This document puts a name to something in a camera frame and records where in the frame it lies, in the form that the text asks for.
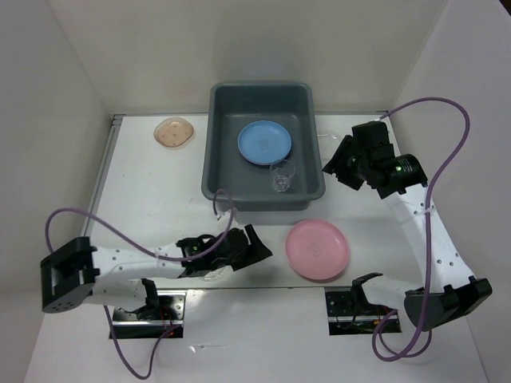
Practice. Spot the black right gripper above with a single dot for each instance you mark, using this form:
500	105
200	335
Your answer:
337	163

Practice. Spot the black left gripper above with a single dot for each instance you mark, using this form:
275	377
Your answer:
256	251

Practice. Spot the clear plastic cup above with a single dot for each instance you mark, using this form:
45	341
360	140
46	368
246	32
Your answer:
282	173

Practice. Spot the pink plastic plate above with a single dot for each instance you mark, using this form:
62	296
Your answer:
317	250

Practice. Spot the blue plastic plate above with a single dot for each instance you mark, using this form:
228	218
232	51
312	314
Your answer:
264	142

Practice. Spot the peach square dish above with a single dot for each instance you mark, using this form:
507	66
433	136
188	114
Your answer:
174	132

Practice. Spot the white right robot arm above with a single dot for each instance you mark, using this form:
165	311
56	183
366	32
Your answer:
450	289

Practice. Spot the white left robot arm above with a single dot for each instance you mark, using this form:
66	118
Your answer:
79	272

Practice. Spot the grey plastic bin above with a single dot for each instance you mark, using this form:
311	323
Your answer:
232	107

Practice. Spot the clear textured square dish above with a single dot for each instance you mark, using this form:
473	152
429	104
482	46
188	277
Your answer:
218	274

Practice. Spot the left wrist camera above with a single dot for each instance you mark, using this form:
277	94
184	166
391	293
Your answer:
222	218

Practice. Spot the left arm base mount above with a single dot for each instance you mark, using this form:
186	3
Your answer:
150	324

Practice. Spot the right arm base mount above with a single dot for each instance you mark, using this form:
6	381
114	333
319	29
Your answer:
345	318

